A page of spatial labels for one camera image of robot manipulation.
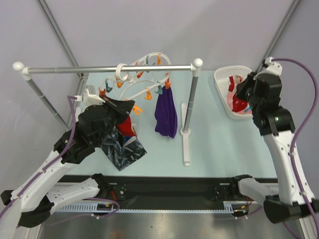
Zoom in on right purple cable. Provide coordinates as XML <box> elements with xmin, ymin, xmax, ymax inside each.
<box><xmin>234</xmin><ymin>57</ymin><xmax>319</xmax><ymax>239</ymax></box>

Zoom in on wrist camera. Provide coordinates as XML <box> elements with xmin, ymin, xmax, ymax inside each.
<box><xmin>75</xmin><ymin>85</ymin><xmax>106</xmax><ymax>107</ymax></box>
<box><xmin>260</xmin><ymin>57</ymin><xmax>283</xmax><ymax>76</ymax></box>

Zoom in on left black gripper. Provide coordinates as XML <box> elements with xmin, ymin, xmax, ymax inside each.
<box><xmin>96</xmin><ymin>96</ymin><xmax>135</xmax><ymax>145</ymax></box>

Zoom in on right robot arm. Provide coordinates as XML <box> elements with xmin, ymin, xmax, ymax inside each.
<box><xmin>230</xmin><ymin>72</ymin><xmax>319</xmax><ymax>224</ymax></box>

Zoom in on red sock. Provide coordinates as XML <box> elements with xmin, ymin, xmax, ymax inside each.
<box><xmin>116</xmin><ymin>116</ymin><xmax>136</xmax><ymax>137</ymax></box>

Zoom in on purple cloth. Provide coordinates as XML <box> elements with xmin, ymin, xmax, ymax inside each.
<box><xmin>155</xmin><ymin>87</ymin><xmax>177</xmax><ymax>138</ymax></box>

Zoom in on santa christmas sock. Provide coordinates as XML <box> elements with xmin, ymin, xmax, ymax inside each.
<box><xmin>227</xmin><ymin>75</ymin><xmax>248</xmax><ymax>115</ymax></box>

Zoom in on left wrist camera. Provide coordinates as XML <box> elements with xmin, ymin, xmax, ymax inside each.
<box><xmin>75</xmin><ymin>85</ymin><xmax>106</xmax><ymax>107</ymax></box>

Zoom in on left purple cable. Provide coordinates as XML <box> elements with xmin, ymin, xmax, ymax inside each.
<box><xmin>0</xmin><ymin>95</ymin><xmax>122</xmax><ymax>225</ymax></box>

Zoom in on purple cable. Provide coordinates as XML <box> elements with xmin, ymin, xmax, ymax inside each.
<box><xmin>234</xmin><ymin>57</ymin><xmax>319</xmax><ymax>239</ymax></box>
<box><xmin>0</xmin><ymin>95</ymin><xmax>122</xmax><ymax>225</ymax></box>

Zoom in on white silver clothes rack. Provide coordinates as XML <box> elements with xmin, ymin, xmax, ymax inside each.
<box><xmin>12</xmin><ymin>58</ymin><xmax>203</xmax><ymax>166</ymax></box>

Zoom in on pink sock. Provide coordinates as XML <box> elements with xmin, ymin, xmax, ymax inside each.
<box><xmin>226</xmin><ymin>92</ymin><xmax>251</xmax><ymax>115</ymax></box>

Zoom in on white round clip hanger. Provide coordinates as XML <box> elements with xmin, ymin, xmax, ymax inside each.
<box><xmin>98</xmin><ymin>52</ymin><xmax>171</xmax><ymax>101</ymax></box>

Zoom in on white plastic basket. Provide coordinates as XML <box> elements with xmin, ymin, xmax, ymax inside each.
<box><xmin>214</xmin><ymin>65</ymin><xmax>252</xmax><ymax>120</ymax></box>

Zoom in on dark patterned shorts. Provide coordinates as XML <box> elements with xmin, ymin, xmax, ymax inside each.
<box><xmin>100</xmin><ymin>127</ymin><xmax>147</xmax><ymax>171</ymax></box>

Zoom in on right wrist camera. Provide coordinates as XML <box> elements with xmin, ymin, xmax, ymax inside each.
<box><xmin>260</xmin><ymin>57</ymin><xmax>283</xmax><ymax>76</ymax></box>

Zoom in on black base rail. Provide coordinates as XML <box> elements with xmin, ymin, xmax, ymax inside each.
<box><xmin>107</xmin><ymin>176</ymin><xmax>235</xmax><ymax>211</ymax></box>

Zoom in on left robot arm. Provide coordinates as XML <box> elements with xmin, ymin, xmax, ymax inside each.
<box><xmin>0</xmin><ymin>97</ymin><xmax>135</xmax><ymax>235</ymax></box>

